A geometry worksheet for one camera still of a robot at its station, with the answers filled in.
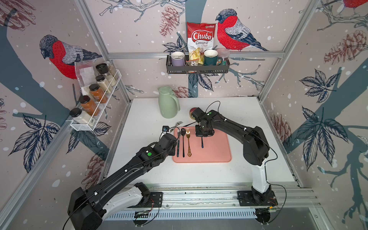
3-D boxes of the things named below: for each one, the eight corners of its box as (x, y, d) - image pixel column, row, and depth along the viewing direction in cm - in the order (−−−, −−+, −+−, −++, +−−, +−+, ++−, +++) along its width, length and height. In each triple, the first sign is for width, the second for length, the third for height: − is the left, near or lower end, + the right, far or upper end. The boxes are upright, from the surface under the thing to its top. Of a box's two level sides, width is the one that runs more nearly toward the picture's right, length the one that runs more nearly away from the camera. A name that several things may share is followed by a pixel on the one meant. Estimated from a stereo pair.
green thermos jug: (161, 119, 111) (156, 96, 92) (163, 109, 118) (158, 86, 99) (179, 119, 111) (177, 96, 92) (179, 109, 118) (178, 85, 99)
